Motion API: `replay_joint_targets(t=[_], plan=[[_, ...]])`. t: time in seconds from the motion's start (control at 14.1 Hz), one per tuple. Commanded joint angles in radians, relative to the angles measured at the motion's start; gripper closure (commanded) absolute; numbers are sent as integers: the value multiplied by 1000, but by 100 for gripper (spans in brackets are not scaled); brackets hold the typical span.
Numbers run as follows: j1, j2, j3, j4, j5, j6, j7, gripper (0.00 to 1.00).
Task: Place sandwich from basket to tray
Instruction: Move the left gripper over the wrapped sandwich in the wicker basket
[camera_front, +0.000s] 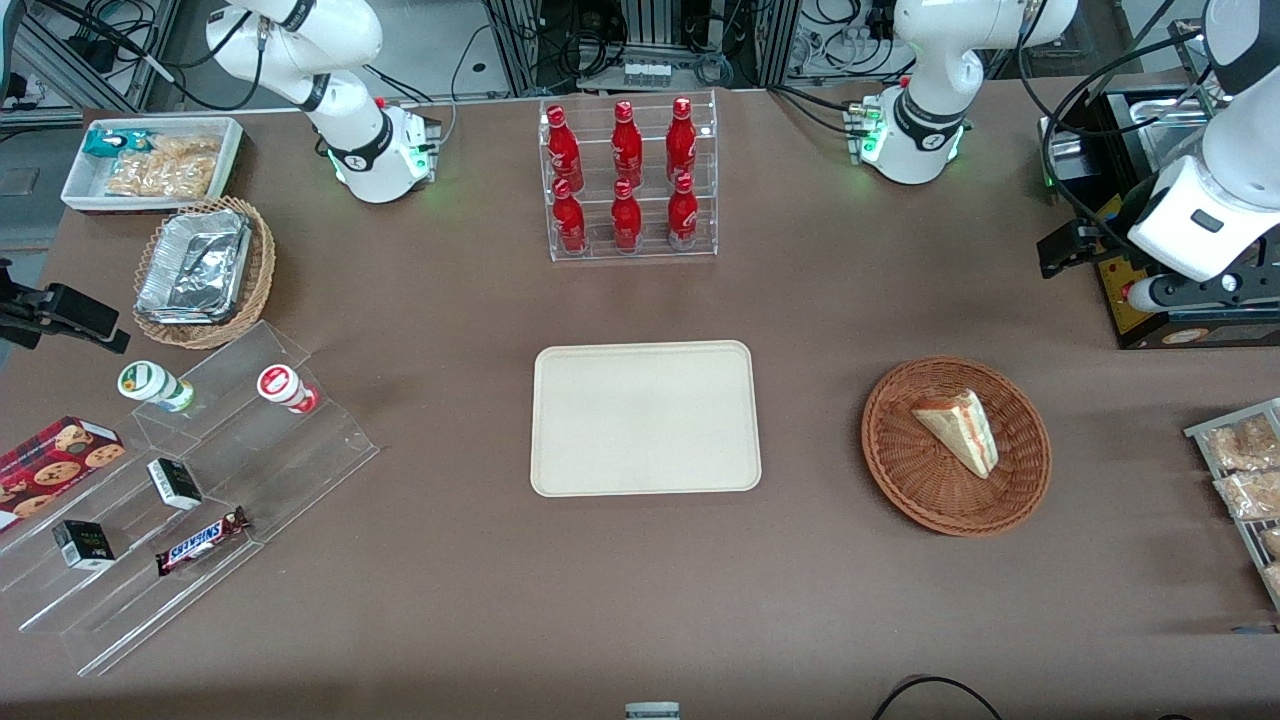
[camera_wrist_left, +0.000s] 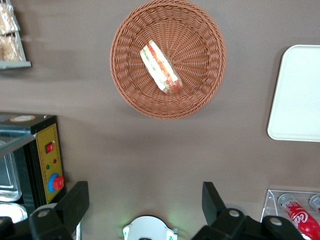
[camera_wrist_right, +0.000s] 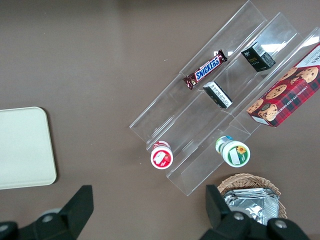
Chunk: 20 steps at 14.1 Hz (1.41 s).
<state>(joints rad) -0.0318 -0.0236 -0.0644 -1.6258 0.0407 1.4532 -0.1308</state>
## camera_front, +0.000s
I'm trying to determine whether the triangle sandwich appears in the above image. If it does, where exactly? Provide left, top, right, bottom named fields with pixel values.
left=910, top=390, right=998, bottom=480

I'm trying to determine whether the light wicker basket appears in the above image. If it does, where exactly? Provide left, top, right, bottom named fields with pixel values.
left=132, top=196, right=277, bottom=351

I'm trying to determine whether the brown round wicker basket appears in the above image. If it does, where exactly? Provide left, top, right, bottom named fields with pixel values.
left=861, top=356, right=1053, bottom=538

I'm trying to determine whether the grey snack tray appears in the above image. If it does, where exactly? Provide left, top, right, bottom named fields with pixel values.
left=1184, top=398, right=1280, bottom=613

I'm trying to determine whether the cream plastic tray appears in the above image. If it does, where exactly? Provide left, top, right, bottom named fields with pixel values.
left=530, top=340, right=763, bottom=498

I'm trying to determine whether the green lid yogurt cup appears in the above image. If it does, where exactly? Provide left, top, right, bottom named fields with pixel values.
left=117, top=360, right=196, bottom=414

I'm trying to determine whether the black food warmer machine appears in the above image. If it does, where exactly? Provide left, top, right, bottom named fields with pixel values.
left=1038, top=85, right=1280, bottom=351

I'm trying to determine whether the steel warmer pan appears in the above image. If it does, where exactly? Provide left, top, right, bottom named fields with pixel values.
left=1128, top=90, right=1219, bottom=173

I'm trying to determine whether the aluminium foil container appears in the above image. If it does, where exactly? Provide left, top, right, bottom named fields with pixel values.
left=135, top=208, right=253, bottom=326

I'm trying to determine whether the white rectangular bin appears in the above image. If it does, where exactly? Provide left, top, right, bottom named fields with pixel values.
left=60, top=116, right=244, bottom=215

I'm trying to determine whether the red cookie box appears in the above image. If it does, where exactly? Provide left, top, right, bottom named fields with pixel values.
left=0, top=416, right=127, bottom=534

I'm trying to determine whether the clear bag of crackers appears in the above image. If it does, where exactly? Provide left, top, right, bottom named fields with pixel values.
left=105, top=135, right=223, bottom=200

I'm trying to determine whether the teal snack packet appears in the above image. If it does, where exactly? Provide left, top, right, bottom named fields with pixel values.
left=83, top=129, right=153, bottom=160

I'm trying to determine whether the small black white box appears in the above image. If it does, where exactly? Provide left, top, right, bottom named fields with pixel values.
left=52, top=520, right=117, bottom=571
left=147, top=457, right=204, bottom=512

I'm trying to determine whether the red lid yogurt cup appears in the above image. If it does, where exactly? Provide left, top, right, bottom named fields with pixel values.
left=256, top=364, right=321, bottom=416

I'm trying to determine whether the clear bag of pastries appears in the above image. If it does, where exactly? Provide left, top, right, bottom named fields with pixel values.
left=1200, top=414, right=1280, bottom=472
left=1213, top=470, right=1280, bottom=522

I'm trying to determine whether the Snickers chocolate bar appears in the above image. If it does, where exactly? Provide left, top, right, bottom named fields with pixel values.
left=155, top=506, right=251, bottom=577

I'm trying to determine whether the clear acrylic stepped display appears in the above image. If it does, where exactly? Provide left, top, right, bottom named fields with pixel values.
left=0, top=320, right=381, bottom=678

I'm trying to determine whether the red cola bottle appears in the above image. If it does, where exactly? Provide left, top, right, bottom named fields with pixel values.
left=610, top=178, right=643, bottom=251
left=610, top=100, right=644, bottom=189
left=546, top=105, right=585, bottom=193
left=552, top=178, right=587, bottom=253
left=666, top=97, right=698, bottom=184
left=667, top=172, right=700, bottom=249

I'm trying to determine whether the clear acrylic bottle rack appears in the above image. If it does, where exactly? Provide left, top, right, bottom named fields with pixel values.
left=539, top=89, right=720, bottom=264

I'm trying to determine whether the black cable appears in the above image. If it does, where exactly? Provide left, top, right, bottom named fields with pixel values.
left=870, top=675, right=1006, bottom=720

